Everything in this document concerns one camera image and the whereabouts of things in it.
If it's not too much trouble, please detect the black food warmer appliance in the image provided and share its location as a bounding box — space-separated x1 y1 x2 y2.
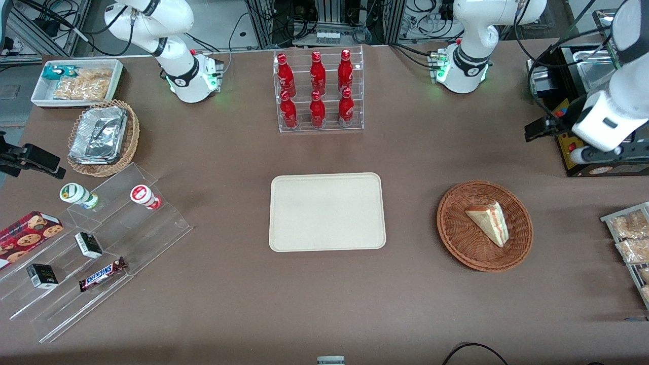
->
526 8 649 178

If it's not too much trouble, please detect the triangular sandwich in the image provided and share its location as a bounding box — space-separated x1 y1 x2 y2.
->
464 201 510 248

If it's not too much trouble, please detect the teal snack packet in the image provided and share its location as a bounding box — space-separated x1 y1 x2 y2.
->
42 64 80 82

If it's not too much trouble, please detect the clear bag of crackers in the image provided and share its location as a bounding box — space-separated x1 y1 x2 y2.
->
53 76 111 101
76 67 114 83

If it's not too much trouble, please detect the aluminium frame rack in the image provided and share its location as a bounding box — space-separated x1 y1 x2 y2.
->
246 0 409 47

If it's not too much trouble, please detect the steel warmer pan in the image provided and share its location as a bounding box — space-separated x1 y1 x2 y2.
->
574 50 618 94

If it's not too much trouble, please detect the black floor cable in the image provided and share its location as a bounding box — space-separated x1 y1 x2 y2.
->
440 343 511 365

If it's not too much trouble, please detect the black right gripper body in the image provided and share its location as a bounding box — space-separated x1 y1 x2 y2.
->
0 132 25 178

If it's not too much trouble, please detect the tray of packaged snacks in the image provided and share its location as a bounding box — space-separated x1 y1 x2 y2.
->
600 201 649 311

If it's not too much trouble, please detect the brown wicker basket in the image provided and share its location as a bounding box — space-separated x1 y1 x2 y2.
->
436 180 534 273

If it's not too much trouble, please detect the beige plastic tray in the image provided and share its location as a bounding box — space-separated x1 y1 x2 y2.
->
268 172 387 253

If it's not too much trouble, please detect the small black box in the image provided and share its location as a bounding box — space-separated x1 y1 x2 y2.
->
26 263 59 290
74 231 104 260

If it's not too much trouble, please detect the white rectangular snack bin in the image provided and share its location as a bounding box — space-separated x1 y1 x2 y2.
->
30 59 125 109

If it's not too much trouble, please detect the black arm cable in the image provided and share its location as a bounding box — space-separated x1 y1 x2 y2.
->
513 0 624 120

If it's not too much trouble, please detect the red-label yogurt bottle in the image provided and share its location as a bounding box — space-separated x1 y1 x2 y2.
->
129 184 163 211

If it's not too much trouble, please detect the Snickers chocolate bar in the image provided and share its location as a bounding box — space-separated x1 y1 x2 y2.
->
78 256 129 293

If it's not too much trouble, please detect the green-lidded cup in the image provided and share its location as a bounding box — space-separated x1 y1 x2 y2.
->
59 182 100 210

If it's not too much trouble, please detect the stack of foil trays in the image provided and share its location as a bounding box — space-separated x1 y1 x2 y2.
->
68 105 128 165

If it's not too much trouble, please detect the clear acrylic bottle rack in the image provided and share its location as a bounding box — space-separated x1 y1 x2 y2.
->
272 45 365 134

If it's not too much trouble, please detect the red drink bottle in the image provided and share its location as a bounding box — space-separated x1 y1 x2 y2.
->
309 90 327 129
276 53 296 97
310 50 327 96
338 87 355 128
338 49 354 95
279 90 299 129

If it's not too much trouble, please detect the white power strip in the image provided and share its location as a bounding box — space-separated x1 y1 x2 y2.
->
292 30 340 46

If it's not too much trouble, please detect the clear acrylic stepped shelf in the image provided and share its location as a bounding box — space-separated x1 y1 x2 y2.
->
0 162 194 344

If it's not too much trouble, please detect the red cookie box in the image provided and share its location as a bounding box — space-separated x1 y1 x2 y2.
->
0 210 64 271

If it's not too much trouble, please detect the light wicker basket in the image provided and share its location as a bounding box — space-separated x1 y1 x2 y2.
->
67 99 140 178

